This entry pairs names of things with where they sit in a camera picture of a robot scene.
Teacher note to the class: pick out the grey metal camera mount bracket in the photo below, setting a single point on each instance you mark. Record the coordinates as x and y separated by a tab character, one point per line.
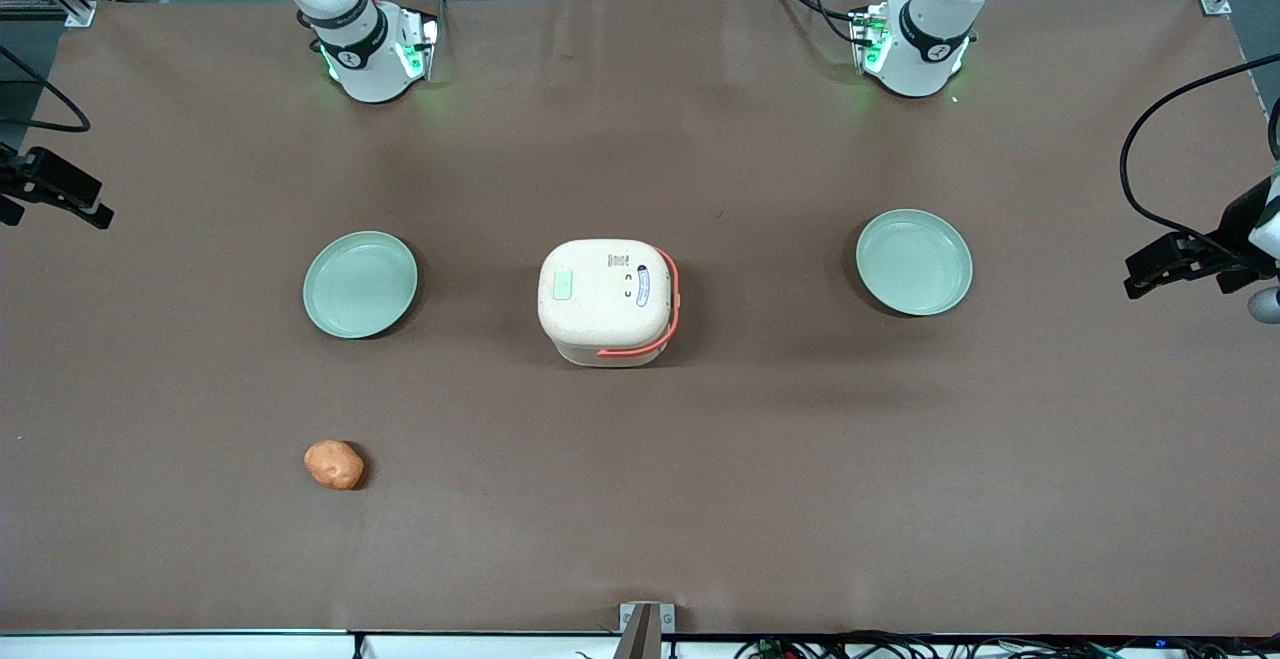
643	629

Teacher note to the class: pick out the pale green round plate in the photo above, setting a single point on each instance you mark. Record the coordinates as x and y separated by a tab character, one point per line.
360	284
913	262

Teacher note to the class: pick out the orange brown potato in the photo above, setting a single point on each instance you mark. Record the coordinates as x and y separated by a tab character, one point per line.
334	465

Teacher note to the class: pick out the brown table cover sheet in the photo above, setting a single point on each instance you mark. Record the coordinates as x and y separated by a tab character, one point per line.
700	469

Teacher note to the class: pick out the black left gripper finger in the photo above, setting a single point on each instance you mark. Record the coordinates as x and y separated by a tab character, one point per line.
1165	274
1190	244

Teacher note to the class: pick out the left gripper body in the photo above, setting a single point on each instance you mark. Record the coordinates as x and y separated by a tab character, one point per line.
1243	227

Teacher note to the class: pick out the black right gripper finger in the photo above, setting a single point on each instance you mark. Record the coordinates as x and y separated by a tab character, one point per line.
65	179
90	214

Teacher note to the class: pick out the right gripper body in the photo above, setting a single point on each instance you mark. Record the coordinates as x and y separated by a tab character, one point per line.
12	177

